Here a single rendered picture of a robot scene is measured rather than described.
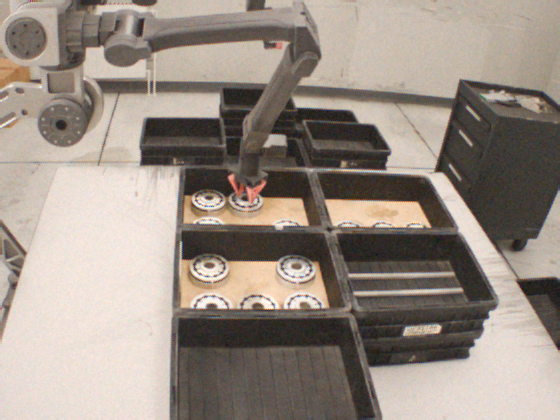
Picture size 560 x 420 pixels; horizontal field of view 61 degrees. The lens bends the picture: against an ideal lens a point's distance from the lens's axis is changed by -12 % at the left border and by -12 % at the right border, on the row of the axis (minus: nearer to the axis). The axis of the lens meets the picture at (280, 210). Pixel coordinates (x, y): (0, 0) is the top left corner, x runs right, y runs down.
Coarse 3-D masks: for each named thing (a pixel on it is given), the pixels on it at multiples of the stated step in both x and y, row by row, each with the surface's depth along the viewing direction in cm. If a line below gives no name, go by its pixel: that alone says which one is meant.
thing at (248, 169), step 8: (240, 160) 150; (248, 160) 148; (256, 160) 149; (232, 168) 154; (240, 168) 151; (248, 168) 150; (256, 168) 151; (240, 176) 151; (248, 176) 151; (256, 176) 152; (264, 176) 152; (256, 184) 150
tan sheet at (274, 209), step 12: (264, 204) 164; (276, 204) 165; (288, 204) 165; (300, 204) 166; (192, 216) 155; (228, 216) 157; (264, 216) 159; (276, 216) 160; (288, 216) 160; (300, 216) 161
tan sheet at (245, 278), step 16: (240, 272) 138; (256, 272) 139; (272, 272) 139; (320, 272) 141; (192, 288) 131; (224, 288) 132; (240, 288) 133; (256, 288) 134; (272, 288) 134; (320, 288) 136
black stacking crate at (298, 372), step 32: (192, 320) 110; (256, 320) 112; (288, 320) 114; (320, 320) 115; (192, 352) 114; (224, 352) 116; (256, 352) 117; (288, 352) 118; (320, 352) 119; (352, 352) 111; (192, 384) 107; (224, 384) 108; (256, 384) 109; (288, 384) 110; (320, 384) 111; (352, 384) 109; (192, 416) 101; (224, 416) 102; (256, 416) 103; (288, 416) 103; (320, 416) 104; (352, 416) 105
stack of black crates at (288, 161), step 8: (232, 144) 272; (288, 144) 276; (296, 144) 275; (224, 152) 256; (232, 152) 274; (288, 152) 279; (296, 152) 275; (224, 160) 250; (232, 160) 271; (264, 160) 275; (272, 160) 276; (280, 160) 277; (288, 160) 278; (296, 160) 275; (304, 160) 260
